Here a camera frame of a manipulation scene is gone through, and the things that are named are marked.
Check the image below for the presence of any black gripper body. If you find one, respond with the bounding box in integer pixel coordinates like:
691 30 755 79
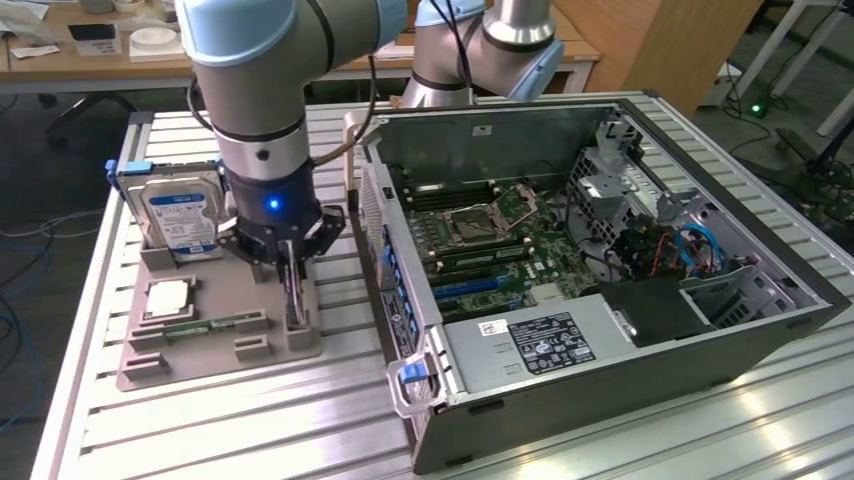
225 162 324 257

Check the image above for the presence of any green graphics card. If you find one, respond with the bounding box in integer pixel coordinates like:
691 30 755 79
274 238 314 335

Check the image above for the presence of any hard disk with blue label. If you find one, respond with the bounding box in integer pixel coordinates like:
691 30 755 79
122 171 223 261

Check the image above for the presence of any grey parts rack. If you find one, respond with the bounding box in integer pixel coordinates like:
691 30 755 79
115 197 330 395

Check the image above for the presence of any silver CPU chip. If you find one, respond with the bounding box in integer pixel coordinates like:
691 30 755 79
142 279 197 319

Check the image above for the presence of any green RAM stick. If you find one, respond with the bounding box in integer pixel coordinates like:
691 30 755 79
162 318 237 339

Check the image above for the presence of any blue disk carrier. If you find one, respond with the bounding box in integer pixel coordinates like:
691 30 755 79
105 157 233 241

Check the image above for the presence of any CPU socket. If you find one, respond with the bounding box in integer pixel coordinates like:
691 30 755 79
448 205 502 242

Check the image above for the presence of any black long expansion slot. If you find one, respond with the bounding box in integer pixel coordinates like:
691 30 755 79
430 268 501 282

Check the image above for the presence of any blue long expansion slot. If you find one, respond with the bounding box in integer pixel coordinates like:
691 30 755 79
432 275 506 292
437 285 513 303

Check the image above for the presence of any RAM stick with white label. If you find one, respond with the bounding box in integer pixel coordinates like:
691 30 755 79
440 247 533 271

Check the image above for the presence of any silver socket cover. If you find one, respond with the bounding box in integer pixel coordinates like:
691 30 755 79
492 183 544 221

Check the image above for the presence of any green motherboard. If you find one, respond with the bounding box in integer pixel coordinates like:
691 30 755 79
398 172 602 324

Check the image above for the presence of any black office chair base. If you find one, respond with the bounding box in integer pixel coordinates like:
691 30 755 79
38 91 139 149

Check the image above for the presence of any white paper stack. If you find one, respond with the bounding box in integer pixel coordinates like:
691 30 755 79
373 42 417 61

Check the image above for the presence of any white round dish on box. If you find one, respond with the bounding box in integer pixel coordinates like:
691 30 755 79
129 27 187 65

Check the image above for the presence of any grey power supply unit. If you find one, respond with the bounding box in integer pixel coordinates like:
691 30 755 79
426 293 646 397

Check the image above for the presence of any wooden desk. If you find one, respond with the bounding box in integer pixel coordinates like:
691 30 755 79
0 0 602 109

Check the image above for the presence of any silver disk bay cage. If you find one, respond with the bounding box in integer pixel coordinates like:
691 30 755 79
566 119 673 226

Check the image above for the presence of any white box with black lid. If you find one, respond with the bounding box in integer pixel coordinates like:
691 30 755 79
69 23 123 57

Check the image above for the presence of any white paper slip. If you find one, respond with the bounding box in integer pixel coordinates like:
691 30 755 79
9 43 62 60

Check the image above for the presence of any clear plastic bag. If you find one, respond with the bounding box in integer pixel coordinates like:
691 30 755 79
0 0 50 44

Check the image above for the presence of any open black PC case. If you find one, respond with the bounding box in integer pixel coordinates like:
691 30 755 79
342 97 840 476

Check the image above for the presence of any wooden cabinet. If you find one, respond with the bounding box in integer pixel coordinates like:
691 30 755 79
553 0 767 116

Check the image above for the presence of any black floor stand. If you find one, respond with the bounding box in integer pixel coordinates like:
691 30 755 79
773 127 854 176

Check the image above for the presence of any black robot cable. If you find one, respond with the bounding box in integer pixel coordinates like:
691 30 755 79
310 0 480 166

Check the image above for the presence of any white floor cable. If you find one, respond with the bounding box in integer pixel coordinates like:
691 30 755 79
0 213 102 240

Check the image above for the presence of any blue floor cable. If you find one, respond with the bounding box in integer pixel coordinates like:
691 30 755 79
0 239 59 431

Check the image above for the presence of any black internal wire bundle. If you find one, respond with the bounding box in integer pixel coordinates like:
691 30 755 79
578 219 673 281

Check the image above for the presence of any red thin internal wire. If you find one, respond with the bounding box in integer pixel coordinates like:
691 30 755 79
654 230 677 269

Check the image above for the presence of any blue data wire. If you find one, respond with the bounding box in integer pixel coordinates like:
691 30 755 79
672 223 728 275

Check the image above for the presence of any silver disk bay bracket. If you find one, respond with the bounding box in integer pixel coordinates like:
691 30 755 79
677 263 803 332

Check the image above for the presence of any white desk frame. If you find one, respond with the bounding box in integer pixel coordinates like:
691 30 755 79
731 0 854 137

